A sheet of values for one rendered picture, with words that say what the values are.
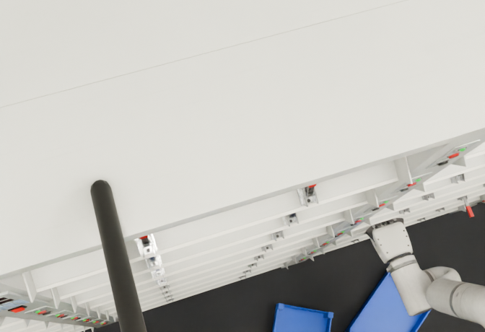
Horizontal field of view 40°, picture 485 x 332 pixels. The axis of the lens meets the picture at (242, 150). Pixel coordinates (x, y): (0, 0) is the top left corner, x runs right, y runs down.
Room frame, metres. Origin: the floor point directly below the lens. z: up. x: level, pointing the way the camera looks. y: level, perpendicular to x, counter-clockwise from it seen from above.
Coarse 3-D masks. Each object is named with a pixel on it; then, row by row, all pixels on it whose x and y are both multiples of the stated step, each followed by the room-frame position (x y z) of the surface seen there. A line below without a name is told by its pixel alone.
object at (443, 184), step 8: (480, 168) 0.54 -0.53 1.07; (456, 176) 0.50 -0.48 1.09; (464, 176) 0.50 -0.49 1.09; (472, 176) 0.52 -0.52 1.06; (480, 176) 0.52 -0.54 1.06; (432, 184) 0.47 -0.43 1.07; (440, 184) 0.48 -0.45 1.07; (448, 184) 0.48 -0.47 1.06; (456, 184) 0.49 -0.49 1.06; (408, 192) 0.44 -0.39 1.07; (416, 192) 0.44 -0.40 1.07; (424, 192) 0.45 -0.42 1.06; (432, 192) 0.45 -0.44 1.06; (400, 200) 0.42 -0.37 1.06; (392, 208) 0.38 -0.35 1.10
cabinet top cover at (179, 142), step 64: (448, 0) 0.52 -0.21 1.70; (192, 64) 0.33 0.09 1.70; (256, 64) 0.35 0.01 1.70; (320, 64) 0.38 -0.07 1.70; (384, 64) 0.40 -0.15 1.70; (448, 64) 0.43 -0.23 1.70; (0, 128) 0.17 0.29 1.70; (64, 128) 0.20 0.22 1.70; (128, 128) 0.22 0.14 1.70; (192, 128) 0.24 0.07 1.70; (256, 128) 0.27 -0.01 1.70; (320, 128) 0.29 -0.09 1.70; (384, 128) 0.32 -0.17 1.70; (448, 128) 0.34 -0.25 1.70; (0, 192) 0.10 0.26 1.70; (64, 192) 0.12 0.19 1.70; (128, 192) 0.14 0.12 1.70; (192, 192) 0.17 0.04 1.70; (256, 192) 0.19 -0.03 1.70; (0, 256) 0.03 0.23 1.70; (64, 256) 0.05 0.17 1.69
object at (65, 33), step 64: (0, 0) 0.34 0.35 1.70; (64, 0) 0.36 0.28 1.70; (128, 0) 0.39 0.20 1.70; (192, 0) 0.41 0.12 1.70; (256, 0) 0.44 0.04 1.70; (320, 0) 0.47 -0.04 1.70; (384, 0) 0.50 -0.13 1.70; (0, 64) 0.25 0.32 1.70; (64, 64) 0.28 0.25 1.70; (128, 64) 0.30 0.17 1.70
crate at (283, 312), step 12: (276, 312) 0.18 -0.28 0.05; (288, 312) 0.19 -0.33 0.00; (300, 312) 0.20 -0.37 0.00; (312, 312) 0.21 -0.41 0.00; (324, 312) 0.22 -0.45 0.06; (276, 324) 0.14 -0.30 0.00; (288, 324) 0.15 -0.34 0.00; (300, 324) 0.16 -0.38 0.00; (312, 324) 0.17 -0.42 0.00; (324, 324) 0.18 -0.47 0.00
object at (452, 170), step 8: (472, 160) 0.48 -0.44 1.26; (480, 160) 0.48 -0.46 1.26; (448, 168) 0.45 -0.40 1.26; (456, 168) 0.45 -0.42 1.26; (464, 168) 0.46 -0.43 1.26; (472, 168) 0.46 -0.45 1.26; (432, 176) 0.42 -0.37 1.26; (440, 176) 0.43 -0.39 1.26; (448, 176) 0.43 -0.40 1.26; (424, 184) 0.40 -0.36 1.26
